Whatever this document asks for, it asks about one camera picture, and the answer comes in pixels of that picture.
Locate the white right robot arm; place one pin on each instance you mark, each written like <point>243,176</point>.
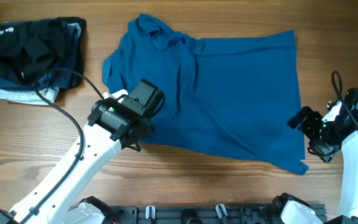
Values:
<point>288,210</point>

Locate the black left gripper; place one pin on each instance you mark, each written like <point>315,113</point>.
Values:
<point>140,132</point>

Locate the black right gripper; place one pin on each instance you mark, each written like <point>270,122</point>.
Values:
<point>313,123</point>

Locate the white folded garment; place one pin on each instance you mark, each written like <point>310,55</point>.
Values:
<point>30,97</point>

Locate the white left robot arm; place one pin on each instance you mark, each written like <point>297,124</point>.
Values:
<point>116,122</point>

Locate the navy folded garment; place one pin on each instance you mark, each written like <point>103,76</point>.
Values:
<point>61,77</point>

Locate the blue polo shirt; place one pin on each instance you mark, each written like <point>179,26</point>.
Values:
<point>229,97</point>

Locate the black folded garment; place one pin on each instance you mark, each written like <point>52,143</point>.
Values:
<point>26,53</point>

